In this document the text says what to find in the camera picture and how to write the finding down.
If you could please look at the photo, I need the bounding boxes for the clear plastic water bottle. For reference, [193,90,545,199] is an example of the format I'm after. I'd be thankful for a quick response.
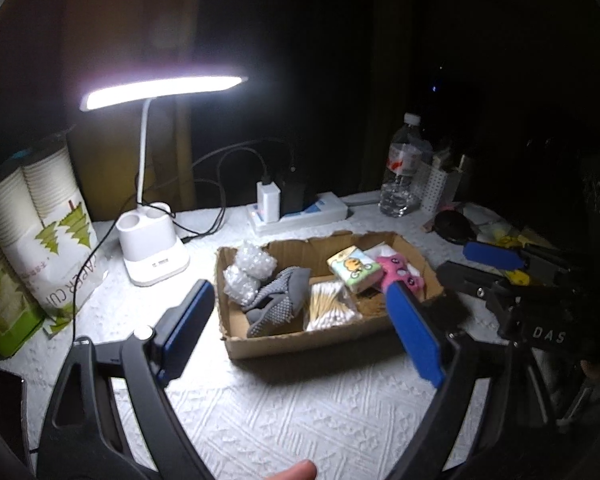
[378,112,433,218]

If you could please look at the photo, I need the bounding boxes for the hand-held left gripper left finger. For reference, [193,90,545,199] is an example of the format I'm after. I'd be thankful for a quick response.
[36,279,217,480]

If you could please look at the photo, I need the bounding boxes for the person's left hand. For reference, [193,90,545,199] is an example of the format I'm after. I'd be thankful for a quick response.
[267,459,318,480]

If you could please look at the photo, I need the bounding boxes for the white towel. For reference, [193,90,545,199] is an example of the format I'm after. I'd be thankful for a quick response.
[362,242,398,261]

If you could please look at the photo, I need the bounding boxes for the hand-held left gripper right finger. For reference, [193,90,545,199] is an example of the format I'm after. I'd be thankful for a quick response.
[380,280,523,480]

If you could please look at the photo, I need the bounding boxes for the brown cardboard box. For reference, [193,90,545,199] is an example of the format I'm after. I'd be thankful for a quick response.
[215,231,446,360]

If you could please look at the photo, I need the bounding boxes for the black round brush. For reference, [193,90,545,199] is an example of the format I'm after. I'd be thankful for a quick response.
[432,209,476,247]

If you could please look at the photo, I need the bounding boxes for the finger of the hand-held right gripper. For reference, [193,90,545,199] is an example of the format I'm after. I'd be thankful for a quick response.
[436,260,515,312]
[463,241,573,283]

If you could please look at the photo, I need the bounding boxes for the cotton swab pack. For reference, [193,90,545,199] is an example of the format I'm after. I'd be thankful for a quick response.
[305,280,363,332]

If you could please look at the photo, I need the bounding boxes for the yellow tissue pack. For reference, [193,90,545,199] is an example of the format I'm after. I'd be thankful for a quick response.
[480,221,533,251]

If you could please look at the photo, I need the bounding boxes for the pink plush toy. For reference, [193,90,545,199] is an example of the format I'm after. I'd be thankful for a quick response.
[375,255,426,293]

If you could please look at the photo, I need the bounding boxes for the white power strip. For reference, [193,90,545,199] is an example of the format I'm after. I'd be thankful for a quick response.
[246,192,352,235]

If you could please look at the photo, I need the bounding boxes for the black charger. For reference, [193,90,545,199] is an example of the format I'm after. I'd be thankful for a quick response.
[280,172,306,213]

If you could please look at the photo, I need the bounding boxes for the dark smartphone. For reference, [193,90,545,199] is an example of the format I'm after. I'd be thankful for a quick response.
[0,370,31,471]

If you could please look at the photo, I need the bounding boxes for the white perforated holder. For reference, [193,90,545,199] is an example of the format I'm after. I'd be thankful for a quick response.
[420,152,473,213]

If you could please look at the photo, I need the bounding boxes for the cartoon print tissue packet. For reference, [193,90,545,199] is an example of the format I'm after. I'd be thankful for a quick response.
[326,244,383,295]

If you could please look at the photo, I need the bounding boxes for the clear bubble wrap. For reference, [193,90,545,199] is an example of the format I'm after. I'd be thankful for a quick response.
[223,240,276,306]

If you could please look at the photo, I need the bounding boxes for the paper cup package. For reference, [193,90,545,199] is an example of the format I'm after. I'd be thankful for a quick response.
[0,142,101,321]

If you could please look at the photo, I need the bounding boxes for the white desk lamp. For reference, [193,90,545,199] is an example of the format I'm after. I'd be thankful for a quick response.
[79,75,246,288]

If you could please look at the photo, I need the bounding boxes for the black lamp cable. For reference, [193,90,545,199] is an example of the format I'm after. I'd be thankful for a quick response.
[70,207,131,341]

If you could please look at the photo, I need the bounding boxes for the green cardboard carton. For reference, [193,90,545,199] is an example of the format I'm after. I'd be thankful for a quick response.
[0,260,46,361]

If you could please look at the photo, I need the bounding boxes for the grey knitted sock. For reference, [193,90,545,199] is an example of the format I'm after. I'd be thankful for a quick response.
[245,292,306,338]
[252,266,313,313]

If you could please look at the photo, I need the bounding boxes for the black charger cable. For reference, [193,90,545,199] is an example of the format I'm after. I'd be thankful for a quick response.
[172,139,296,241]

